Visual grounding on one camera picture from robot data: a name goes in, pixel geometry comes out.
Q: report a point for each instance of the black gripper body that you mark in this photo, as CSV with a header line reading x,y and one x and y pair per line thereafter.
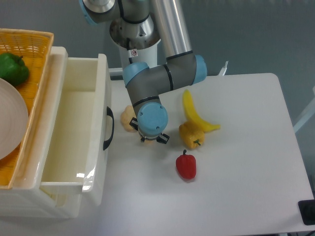
x,y
145,137

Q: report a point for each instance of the square toasted bread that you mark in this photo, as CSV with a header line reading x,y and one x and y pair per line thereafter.
x,y
149,142

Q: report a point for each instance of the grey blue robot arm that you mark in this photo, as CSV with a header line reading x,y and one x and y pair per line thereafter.
x,y
159,57

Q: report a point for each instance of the round pale bread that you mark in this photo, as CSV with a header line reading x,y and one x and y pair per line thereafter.
x,y
126,117

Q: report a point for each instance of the yellow bell pepper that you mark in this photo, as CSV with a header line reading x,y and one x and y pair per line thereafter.
x,y
191,134

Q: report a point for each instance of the red bell pepper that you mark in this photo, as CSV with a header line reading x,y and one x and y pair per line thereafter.
x,y
186,165

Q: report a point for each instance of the yellow banana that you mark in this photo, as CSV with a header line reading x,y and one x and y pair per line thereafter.
x,y
192,115

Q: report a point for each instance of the white plastic drawer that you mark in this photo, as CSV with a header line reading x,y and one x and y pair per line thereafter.
x,y
76,161

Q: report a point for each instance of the pale pink plate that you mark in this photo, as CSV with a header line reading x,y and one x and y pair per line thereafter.
x,y
13,118

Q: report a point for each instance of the orange woven basket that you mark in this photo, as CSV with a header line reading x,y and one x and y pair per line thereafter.
x,y
35,47

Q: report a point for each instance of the green bell pepper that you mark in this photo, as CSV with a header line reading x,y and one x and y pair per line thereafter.
x,y
13,69

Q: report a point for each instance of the white drawer cabinet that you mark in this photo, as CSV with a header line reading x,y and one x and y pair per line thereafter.
x,y
26,198

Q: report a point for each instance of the black device at corner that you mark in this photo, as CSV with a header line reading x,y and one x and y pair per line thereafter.
x,y
307,211

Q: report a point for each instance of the black drawer handle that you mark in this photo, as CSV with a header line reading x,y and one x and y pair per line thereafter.
x,y
107,142

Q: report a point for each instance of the white table frame bracket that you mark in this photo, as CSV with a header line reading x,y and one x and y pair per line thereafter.
x,y
223,69

